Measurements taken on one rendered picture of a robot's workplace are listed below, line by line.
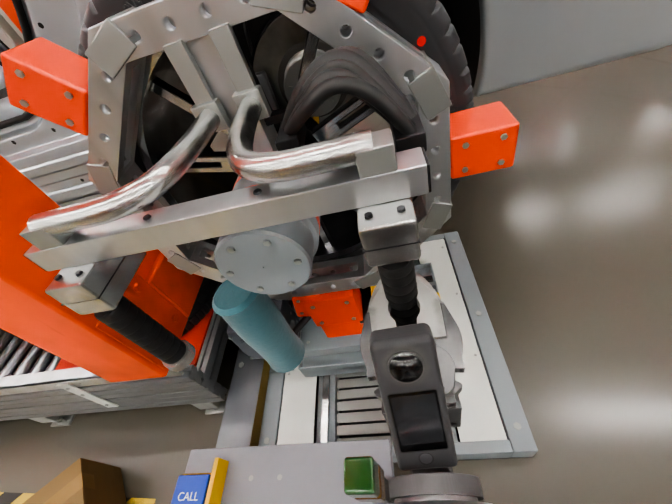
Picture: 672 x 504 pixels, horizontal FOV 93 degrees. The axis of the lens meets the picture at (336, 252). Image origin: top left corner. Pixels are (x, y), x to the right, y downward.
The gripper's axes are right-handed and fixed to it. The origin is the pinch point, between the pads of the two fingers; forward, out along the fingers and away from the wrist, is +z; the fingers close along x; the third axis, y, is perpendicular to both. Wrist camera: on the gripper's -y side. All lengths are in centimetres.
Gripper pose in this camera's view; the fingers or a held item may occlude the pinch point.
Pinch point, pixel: (399, 280)
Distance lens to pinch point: 37.8
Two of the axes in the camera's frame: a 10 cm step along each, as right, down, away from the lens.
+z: 0.1, -7.3, 6.8
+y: 2.6, 6.6, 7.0
